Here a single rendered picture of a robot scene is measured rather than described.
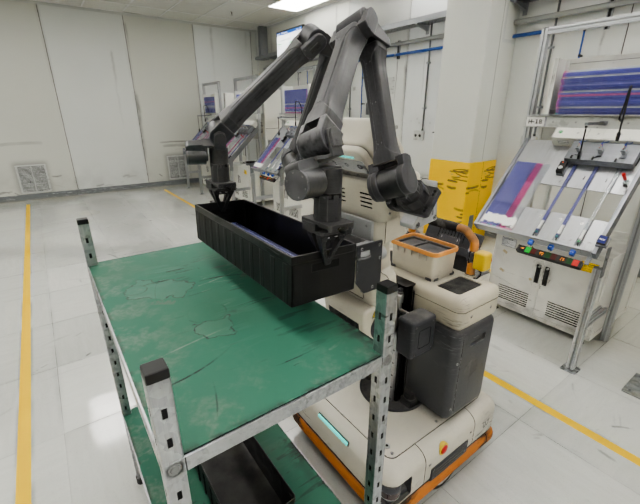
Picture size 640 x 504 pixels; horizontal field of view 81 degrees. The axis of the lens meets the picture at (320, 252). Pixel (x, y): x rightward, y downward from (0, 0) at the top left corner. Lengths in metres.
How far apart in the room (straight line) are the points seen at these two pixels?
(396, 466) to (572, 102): 2.29
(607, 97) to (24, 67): 7.57
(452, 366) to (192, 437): 1.03
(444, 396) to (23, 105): 7.51
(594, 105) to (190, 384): 2.60
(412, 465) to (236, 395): 0.94
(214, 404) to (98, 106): 7.55
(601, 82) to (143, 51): 7.14
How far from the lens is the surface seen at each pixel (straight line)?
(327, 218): 0.74
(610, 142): 2.76
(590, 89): 2.84
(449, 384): 1.52
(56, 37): 8.08
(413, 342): 1.32
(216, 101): 7.27
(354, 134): 1.12
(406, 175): 0.93
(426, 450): 1.56
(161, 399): 0.55
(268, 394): 0.69
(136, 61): 8.21
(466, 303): 1.36
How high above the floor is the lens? 1.40
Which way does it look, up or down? 21 degrees down
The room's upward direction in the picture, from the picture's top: straight up
